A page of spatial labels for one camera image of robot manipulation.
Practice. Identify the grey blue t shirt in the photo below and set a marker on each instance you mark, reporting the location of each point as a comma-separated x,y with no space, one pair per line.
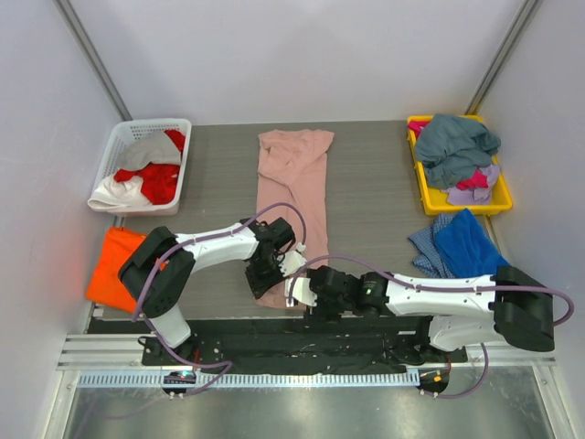
452,146

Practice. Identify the red cloth in basket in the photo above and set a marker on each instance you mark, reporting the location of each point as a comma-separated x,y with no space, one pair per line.
160,181

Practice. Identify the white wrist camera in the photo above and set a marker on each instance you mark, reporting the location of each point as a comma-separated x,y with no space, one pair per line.
292,260
299,292

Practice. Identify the lilac cloth in bin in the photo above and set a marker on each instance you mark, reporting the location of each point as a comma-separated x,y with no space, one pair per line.
476,190

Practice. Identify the blue checkered shirt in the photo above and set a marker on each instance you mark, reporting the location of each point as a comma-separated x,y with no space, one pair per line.
429,260

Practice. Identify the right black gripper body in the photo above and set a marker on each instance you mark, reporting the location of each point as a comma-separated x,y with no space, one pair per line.
324,305

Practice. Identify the grey cloth in basket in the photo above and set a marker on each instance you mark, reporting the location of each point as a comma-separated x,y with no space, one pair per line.
156,148

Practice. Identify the white plastic basket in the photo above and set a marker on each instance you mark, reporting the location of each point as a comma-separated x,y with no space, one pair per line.
125,134

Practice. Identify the white cloth in basket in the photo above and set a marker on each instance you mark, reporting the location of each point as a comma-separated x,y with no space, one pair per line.
110,195

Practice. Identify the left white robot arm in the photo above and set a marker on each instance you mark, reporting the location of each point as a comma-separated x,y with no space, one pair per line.
156,273

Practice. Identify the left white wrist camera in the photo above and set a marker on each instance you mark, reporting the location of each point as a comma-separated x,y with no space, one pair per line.
292,260

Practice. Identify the magenta cloth in bin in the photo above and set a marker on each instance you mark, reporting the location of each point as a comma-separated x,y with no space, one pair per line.
473,180

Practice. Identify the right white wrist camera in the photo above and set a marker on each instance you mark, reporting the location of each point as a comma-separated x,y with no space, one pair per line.
299,292

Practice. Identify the pink printed t shirt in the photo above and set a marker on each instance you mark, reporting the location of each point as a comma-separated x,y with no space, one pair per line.
292,168

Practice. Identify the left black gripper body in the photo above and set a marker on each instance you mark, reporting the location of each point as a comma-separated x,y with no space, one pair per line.
261,281

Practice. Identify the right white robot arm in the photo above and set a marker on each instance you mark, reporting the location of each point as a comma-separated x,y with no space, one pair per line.
507,306

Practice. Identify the blue folded t shirt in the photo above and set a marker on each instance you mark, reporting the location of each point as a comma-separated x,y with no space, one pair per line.
466,249

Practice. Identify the orange folded t shirt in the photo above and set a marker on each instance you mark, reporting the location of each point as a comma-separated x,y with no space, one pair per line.
105,288

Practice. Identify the white slotted cable duct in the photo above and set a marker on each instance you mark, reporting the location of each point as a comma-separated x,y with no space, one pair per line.
127,379

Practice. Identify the yellow plastic bin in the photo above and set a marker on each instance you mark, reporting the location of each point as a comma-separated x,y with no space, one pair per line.
435,201

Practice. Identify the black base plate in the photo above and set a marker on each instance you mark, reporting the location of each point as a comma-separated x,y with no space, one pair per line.
295,346

